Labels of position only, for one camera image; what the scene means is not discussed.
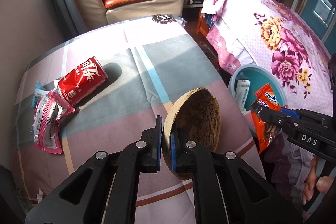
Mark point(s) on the teal door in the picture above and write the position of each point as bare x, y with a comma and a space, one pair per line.
309, 3

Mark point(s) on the pink and silver packet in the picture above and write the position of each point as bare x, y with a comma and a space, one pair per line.
46, 124

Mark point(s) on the person's right hand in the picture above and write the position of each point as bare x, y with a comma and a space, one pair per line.
309, 174

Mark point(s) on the orange snack packet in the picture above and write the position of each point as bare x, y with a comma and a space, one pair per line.
270, 98

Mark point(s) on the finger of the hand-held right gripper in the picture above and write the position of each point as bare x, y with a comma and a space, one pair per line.
291, 112
273, 117

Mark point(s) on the white tube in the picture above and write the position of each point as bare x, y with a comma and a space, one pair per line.
242, 92

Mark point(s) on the teal plastic bin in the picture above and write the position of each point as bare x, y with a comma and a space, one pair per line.
262, 77

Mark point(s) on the light blue foil packet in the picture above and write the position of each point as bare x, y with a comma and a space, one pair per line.
38, 96

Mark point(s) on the checked cloth covered table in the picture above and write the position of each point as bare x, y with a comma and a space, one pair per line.
162, 56

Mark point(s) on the coconut shell half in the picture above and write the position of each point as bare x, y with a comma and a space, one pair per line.
197, 119

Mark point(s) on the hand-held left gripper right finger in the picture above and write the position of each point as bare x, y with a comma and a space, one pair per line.
173, 153

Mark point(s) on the red soda can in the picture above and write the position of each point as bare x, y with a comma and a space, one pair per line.
81, 79

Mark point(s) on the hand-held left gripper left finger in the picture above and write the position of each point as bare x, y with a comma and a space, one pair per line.
158, 142

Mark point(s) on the orange wooden bed frame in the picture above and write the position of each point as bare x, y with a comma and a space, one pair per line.
203, 24

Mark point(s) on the pink floral blanket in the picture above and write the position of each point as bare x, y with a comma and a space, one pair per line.
275, 29

